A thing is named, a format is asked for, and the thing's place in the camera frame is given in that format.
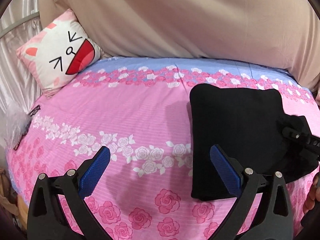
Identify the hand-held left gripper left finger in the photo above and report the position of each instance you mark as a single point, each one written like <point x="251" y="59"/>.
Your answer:
<point x="96" y="172"/>

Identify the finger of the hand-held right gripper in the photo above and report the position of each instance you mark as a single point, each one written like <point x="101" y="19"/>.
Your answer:
<point x="296" y="130"/>

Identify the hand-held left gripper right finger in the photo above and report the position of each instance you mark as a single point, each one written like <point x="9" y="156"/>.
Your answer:
<point x="225" y="172"/>

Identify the black pants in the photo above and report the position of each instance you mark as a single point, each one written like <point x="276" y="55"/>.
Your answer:
<point x="237" y="130"/>

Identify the person's right hand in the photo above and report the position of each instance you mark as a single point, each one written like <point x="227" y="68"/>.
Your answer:
<point x="315" y="197"/>

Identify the pink rose print bedsheet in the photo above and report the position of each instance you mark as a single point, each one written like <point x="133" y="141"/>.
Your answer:
<point x="125" y="110"/>

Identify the black eyeglasses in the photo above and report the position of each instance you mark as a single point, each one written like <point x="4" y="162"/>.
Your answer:
<point x="32" y="112"/>

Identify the tan crumpled bag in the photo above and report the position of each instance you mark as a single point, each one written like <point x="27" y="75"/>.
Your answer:
<point x="7" y="200"/>

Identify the clear plastic bag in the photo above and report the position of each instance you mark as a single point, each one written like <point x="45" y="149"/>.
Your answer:
<point x="15" y="125"/>

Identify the cartoon cat face pillow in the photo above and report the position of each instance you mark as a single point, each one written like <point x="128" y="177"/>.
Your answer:
<point x="57" y="52"/>

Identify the shiny satin curtain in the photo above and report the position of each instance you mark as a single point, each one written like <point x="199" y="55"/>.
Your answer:
<point x="12" y="62"/>

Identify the beige quilt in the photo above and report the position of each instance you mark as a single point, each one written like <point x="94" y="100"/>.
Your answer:
<point x="187" y="17"/>

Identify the metal bed rail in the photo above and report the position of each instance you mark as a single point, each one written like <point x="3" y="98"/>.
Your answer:
<point x="15" y="26"/>

